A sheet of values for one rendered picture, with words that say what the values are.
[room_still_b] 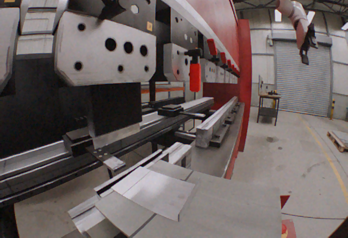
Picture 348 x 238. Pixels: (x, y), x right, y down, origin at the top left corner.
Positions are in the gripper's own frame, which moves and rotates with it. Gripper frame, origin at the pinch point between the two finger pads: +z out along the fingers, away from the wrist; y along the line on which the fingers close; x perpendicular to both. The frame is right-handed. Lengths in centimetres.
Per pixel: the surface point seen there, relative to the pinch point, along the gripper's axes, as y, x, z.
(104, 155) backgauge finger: 13, -48, 49
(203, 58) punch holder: 0.7, -37.5, 11.6
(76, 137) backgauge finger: 17, -58, 49
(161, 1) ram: 25.0, -38.9, 15.6
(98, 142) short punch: 23, -39, 43
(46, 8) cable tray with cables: 116, -492, -130
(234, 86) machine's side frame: -167, -44, -67
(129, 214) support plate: 21, -31, 51
